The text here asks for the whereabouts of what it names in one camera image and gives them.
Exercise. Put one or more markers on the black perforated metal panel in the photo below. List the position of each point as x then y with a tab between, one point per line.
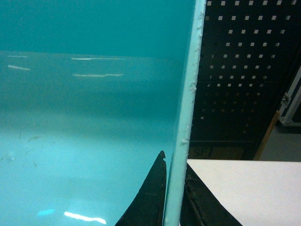
250	51

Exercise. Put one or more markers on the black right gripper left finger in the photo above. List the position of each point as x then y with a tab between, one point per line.
147	207

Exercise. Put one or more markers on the light turquoise plastic bin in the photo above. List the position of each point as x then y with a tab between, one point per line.
91	91

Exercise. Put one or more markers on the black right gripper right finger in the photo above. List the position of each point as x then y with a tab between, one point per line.
200	207

